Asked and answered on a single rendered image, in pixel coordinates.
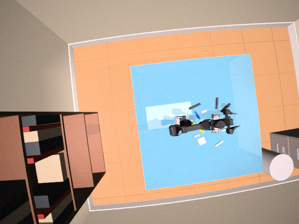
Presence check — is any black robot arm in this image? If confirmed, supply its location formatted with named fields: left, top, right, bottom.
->
left=169, top=116, right=234, bottom=137

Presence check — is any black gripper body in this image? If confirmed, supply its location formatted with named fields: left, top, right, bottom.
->
left=223, top=109, right=233, bottom=134

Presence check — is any grey keyboard with white letter keys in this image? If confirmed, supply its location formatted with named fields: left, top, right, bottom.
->
left=212, top=114, right=220, bottom=133

